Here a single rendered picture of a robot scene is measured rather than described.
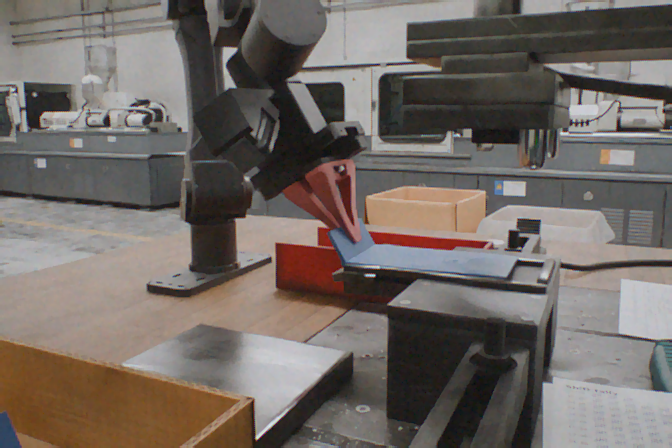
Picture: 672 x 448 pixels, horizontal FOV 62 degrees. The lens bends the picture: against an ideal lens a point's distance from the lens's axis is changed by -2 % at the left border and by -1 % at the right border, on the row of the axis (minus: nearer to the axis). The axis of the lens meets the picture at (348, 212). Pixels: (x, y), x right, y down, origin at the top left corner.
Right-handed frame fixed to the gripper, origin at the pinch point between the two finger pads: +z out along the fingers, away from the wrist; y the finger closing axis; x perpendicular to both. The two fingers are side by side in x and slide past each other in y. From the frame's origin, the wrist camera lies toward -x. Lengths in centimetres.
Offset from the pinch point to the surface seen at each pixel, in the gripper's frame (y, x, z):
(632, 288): 16.6, 29.1, 22.7
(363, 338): -4.9, 1.3, 9.4
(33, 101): -610, 523, -398
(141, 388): -3.9, -24.7, 2.1
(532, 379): 12.4, -12.0, 13.6
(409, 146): -129, 453, -50
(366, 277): 2.0, -5.3, 3.7
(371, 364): -2.3, -4.0, 10.8
